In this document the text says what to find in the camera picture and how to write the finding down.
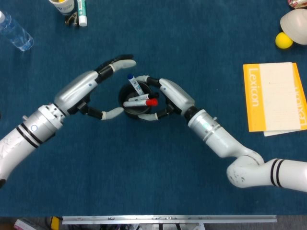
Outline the robot right five-finger hand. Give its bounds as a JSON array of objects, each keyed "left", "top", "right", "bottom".
[{"left": 136, "top": 75, "right": 196, "bottom": 122}]

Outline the robot left five-finger hand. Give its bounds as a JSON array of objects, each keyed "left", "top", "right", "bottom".
[{"left": 53, "top": 54, "right": 137, "bottom": 122}]

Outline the red-capped white marker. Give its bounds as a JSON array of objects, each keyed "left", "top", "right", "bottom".
[{"left": 123, "top": 98, "right": 159, "bottom": 108}]

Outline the black pen holder cup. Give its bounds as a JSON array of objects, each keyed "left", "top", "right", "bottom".
[{"left": 118, "top": 81, "right": 154, "bottom": 119}]

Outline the black-capped white marker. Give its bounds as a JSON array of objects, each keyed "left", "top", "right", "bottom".
[{"left": 127, "top": 92, "right": 160, "bottom": 102}]

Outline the blue-capped white marker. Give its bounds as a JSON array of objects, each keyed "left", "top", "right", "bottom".
[{"left": 127, "top": 73, "right": 146, "bottom": 96}]

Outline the black metal binder clip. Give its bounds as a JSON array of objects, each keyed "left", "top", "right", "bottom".
[{"left": 64, "top": 11, "right": 79, "bottom": 26}]

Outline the yellow Lexicon notebook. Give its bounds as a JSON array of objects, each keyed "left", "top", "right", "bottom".
[{"left": 242, "top": 62, "right": 302, "bottom": 133}]

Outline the green white glue stick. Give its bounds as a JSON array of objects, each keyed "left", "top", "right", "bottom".
[{"left": 77, "top": 0, "right": 88, "bottom": 27}]

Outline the clear plastic water bottle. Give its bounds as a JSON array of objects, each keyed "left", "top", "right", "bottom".
[{"left": 0, "top": 10, "right": 35, "bottom": 52}]

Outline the white paper cup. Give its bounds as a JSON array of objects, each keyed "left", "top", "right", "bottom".
[{"left": 48, "top": 0, "right": 75, "bottom": 16}]

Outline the yellow ball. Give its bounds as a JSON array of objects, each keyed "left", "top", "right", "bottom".
[{"left": 275, "top": 32, "right": 294, "bottom": 50}]

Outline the yellow black tool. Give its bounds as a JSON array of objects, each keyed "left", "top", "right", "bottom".
[{"left": 49, "top": 216, "right": 62, "bottom": 230}]

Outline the beige ribbed bowl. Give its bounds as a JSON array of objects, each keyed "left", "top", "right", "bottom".
[{"left": 280, "top": 8, "right": 307, "bottom": 46}]

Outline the pink box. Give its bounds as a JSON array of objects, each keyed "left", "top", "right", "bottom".
[{"left": 13, "top": 218, "right": 40, "bottom": 230}]

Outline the red snack package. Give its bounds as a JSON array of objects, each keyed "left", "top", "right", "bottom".
[{"left": 287, "top": 0, "right": 307, "bottom": 10}]

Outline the aluminium frame rail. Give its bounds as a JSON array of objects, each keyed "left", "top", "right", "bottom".
[{"left": 62, "top": 215, "right": 277, "bottom": 225}]

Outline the bundle of dark cables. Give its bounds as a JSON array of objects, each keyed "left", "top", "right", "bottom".
[{"left": 99, "top": 224, "right": 204, "bottom": 230}]

